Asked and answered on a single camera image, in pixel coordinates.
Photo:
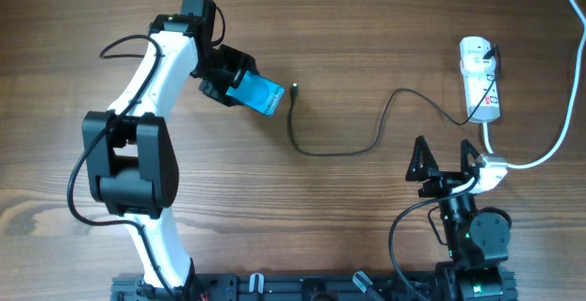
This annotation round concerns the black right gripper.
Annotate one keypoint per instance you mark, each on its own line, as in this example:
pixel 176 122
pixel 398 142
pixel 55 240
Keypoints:
pixel 450 180

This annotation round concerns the white power strip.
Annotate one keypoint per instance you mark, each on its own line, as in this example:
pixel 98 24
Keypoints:
pixel 481 95

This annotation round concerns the blue screen smartphone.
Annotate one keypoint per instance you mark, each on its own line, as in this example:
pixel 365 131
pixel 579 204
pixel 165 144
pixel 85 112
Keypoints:
pixel 257 93

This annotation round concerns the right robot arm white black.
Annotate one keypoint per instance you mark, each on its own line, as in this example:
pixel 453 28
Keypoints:
pixel 477 239

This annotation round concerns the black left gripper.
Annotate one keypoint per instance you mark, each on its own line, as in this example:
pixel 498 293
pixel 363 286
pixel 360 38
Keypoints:
pixel 241 62

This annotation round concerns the white charger adapter plug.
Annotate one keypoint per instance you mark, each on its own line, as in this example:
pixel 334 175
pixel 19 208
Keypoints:
pixel 475 64

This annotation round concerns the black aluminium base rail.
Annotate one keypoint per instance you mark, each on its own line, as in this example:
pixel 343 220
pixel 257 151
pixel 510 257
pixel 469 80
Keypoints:
pixel 320 287

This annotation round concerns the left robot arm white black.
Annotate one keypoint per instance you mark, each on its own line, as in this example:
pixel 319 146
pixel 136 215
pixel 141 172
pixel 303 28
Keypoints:
pixel 131 164

